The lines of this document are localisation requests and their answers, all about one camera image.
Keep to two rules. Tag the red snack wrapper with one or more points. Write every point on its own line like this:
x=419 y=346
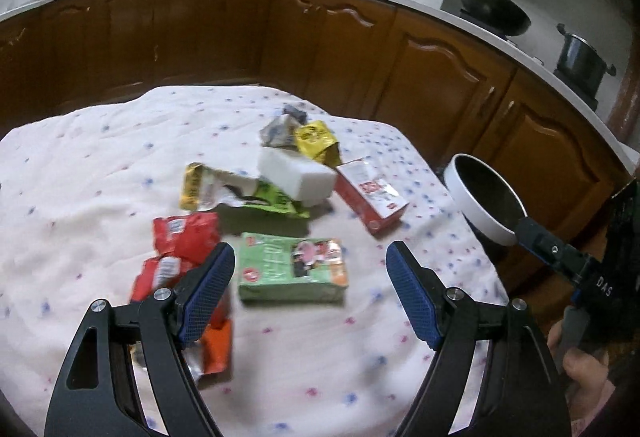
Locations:
x=160 y=272
x=185 y=237

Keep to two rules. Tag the brown wooden lower cabinets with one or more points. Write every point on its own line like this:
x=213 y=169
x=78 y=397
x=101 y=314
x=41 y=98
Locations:
x=300 y=37

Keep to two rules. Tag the green wrapper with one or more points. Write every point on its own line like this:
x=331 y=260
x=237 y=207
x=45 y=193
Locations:
x=272 y=198

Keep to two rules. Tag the white dotted blanket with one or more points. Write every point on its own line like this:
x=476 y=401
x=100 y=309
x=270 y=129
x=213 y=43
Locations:
x=100 y=177

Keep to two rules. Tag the red and white carton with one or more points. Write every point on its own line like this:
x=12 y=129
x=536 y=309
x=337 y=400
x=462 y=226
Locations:
x=370 y=202

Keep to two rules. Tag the gold and white wrapper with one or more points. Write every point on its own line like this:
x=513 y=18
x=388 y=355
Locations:
x=197 y=184

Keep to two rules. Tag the yellow packet with black print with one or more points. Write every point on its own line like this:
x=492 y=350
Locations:
x=312 y=139

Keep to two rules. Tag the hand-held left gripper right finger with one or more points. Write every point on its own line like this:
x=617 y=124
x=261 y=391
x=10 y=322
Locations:
x=410 y=297

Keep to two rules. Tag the black gas stove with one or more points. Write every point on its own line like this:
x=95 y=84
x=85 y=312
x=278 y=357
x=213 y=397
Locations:
x=575 y=93

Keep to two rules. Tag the orange wrapper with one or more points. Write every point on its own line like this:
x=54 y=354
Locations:
x=217 y=347

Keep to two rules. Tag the person's right hand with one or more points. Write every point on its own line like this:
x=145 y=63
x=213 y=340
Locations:
x=582 y=377

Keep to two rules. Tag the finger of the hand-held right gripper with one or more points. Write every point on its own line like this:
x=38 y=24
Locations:
x=542 y=242

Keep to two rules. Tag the grey wrapper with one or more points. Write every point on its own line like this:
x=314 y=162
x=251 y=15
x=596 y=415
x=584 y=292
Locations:
x=277 y=129

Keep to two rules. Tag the dark cooking pot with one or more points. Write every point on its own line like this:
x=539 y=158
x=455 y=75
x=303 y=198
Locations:
x=582 y=57

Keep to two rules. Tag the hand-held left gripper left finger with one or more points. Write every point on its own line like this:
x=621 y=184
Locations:
x=210 y=287

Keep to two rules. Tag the black bin with white rim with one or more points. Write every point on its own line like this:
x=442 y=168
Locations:
x=490 y=192

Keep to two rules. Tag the green carton box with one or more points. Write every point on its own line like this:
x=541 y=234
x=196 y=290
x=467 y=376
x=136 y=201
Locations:
x=280 y=267

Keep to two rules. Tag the white foam block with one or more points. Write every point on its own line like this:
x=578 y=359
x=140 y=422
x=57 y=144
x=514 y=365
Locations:
x=295 y=177

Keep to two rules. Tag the white kitchen countertop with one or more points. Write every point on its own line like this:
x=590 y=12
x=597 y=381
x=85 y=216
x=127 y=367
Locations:
x=430 y=7

